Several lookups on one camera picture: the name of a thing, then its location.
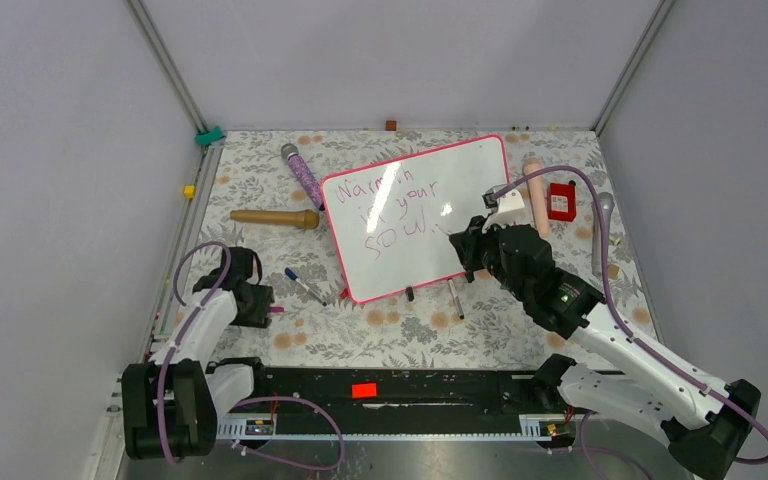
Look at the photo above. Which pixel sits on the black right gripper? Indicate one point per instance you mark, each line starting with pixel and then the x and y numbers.
pixel 469 241

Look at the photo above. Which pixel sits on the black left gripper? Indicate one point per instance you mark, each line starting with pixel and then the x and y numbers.
pixel 260 315

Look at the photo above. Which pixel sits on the pink framed whiteboard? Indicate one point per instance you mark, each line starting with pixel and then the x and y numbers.
pixel 382 216

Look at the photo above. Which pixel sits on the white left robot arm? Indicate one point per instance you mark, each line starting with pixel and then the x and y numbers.
pixel 172 402

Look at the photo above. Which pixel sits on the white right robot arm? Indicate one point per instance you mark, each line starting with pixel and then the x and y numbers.
pixel 702 420

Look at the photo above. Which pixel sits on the blue capped marker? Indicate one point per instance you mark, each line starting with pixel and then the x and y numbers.
pixel 305 286

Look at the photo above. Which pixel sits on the red box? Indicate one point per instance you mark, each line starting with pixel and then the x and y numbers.
pixel 561 203

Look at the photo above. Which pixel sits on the small wooden cube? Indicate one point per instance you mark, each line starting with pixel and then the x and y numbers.
pixel 613 271

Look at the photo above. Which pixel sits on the brown wooden toy microphone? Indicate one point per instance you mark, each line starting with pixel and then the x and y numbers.
pixel 303 219

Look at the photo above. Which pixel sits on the silver toy microphone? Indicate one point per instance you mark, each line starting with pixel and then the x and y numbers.
pixel 602 209

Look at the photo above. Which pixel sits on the floral patterned table mat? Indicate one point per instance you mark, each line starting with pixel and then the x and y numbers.
pixel 391 332

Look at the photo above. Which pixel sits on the yellow cube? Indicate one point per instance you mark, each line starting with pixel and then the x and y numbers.
pixel 189 191

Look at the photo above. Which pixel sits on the purple patterned toy microphone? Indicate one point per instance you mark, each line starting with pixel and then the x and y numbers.
pixel 290 154

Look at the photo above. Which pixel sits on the teal block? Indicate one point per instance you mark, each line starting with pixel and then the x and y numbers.
pixel 209 137

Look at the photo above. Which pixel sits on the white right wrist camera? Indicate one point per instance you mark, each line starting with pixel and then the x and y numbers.
pixel 504 211

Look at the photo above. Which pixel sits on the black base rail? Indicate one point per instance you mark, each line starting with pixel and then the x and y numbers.
pixel 463 404

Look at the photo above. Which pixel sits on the red label on rail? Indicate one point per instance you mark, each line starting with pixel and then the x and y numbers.
pixel 364 390

